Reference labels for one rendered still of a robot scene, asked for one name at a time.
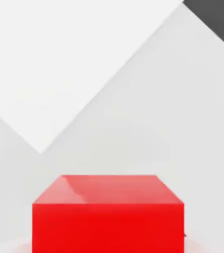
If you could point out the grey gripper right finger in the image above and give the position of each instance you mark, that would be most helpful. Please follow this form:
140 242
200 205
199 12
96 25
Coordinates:
189 249

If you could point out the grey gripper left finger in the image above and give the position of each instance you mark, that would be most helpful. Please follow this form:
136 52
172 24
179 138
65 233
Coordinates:
25 249

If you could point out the small red cube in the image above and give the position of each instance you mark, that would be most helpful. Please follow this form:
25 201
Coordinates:
107 227

